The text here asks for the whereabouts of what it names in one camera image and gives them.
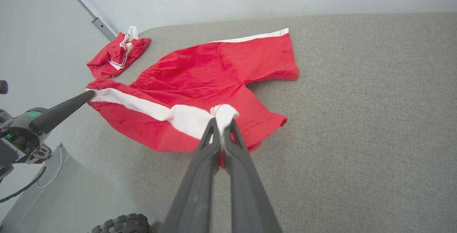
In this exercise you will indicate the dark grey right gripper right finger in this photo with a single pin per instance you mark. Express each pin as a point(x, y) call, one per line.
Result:
point(248, 197)

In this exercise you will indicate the red shirt with white trim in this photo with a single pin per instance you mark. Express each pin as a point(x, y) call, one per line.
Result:
point(103, 61)

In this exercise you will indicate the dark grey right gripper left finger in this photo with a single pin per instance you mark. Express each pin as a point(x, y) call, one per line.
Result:
point(194, 193)

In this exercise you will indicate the grey metal wall rail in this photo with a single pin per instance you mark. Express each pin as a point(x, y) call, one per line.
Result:
point(103, 29)

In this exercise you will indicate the black treaded robot wheel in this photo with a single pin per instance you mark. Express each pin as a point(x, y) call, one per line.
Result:
point(121, 224)

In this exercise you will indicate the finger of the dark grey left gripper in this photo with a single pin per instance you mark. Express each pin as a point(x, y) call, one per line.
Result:
point(60, 112)

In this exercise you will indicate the red shorts with white stripe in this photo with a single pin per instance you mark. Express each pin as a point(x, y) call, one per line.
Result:
point(200, 72)

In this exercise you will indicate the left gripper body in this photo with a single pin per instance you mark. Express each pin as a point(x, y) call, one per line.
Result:
point(21, 140)

